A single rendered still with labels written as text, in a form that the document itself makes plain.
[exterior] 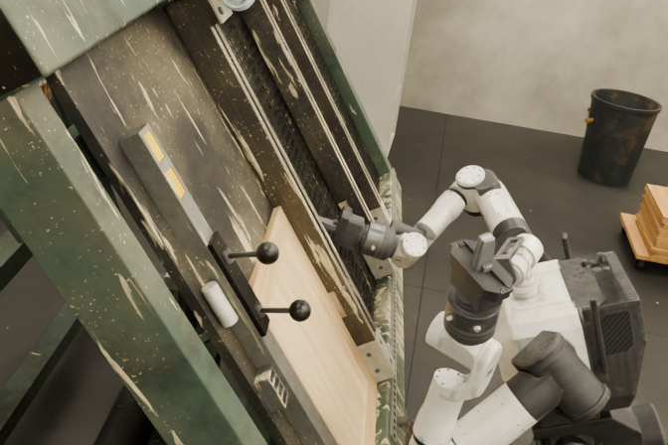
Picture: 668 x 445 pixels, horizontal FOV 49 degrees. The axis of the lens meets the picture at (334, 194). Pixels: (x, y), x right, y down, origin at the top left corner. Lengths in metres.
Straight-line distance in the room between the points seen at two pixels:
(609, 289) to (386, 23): 4.03
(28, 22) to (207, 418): 0.59
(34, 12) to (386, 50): 4.60
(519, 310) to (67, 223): 0.95
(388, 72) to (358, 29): 0.38
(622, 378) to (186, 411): 0.94
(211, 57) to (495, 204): 0.80
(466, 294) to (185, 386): 0.46
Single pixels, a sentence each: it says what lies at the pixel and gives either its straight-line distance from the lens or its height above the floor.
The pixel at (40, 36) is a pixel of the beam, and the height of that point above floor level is 1.90.
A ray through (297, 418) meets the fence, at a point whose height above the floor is 1.18.
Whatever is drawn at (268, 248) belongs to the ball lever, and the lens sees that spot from 1.19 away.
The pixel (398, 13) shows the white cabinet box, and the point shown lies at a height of 1.12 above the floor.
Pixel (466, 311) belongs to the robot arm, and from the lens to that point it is 1.22.
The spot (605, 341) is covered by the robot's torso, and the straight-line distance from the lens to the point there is 1.62.
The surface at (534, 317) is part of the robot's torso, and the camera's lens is 1.56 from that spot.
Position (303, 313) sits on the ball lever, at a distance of 1.24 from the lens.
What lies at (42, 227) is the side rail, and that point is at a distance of 1.02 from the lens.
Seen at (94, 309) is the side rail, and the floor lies 1.55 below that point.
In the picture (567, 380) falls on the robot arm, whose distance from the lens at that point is 1.45.
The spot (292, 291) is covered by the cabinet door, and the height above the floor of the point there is 1.26.
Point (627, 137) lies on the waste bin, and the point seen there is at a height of 0.42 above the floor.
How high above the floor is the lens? 2.15
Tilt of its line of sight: 25 degrees down
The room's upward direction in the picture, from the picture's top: 8 degrees clockwise
